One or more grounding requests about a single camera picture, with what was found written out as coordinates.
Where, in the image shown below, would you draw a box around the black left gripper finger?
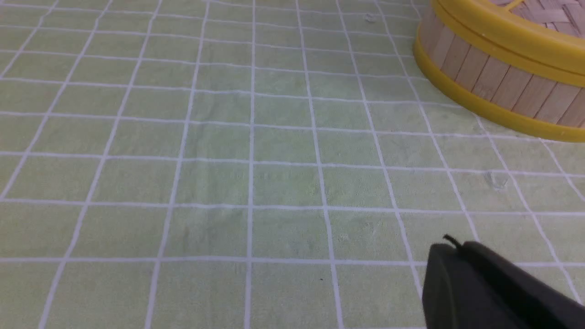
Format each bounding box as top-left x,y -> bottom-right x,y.
422,234 -> 585,329

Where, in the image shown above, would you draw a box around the wooden steamer basket yellow rims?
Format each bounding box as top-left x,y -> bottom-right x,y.
412,0 -> 585,143

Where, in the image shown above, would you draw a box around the green checkered tablecloth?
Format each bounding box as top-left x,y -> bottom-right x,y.
0,0 -> 584,329

